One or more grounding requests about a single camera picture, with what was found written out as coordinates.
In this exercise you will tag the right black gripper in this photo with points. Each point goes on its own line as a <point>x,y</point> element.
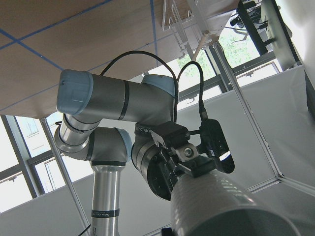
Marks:
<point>161,153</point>

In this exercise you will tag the grey white cup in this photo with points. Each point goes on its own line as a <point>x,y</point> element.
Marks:
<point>214,205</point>

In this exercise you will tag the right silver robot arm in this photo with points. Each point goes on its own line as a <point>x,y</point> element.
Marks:
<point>109,122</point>

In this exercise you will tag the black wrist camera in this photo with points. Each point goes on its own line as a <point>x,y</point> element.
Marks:
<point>214,145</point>

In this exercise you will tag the white wire cup rack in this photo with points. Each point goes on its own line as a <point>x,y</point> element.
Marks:
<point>179,15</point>

